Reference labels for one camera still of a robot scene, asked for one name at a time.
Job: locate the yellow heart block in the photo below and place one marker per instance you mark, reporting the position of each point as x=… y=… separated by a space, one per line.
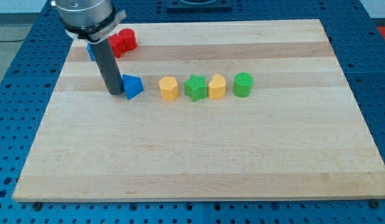
x=217 y=87

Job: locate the red cylinder block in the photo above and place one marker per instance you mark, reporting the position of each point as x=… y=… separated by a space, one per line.
x=128 y=38

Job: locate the green cylinder block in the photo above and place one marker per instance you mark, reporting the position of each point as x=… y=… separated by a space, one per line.
x=242 y=84

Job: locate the yellow hexagon block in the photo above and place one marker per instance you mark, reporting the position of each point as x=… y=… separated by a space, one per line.
x=169 y=89

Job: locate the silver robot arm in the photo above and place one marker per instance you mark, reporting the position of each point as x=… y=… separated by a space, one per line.
x=88 y=20

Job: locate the wooden board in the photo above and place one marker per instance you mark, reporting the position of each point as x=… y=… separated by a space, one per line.
x=299 y=135

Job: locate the green star block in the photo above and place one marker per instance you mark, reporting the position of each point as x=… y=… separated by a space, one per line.
x=195 y=87

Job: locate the blue triangle block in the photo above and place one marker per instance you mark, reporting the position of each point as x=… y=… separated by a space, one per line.
x=132 y=86

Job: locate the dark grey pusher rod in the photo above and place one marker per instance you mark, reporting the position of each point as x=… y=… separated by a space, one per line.
x=108 y=67

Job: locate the blue block behind rod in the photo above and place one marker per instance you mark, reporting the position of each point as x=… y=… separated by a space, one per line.
x=90 y=52

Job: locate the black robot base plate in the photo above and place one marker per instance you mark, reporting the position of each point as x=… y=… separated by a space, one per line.
x=176 y=5

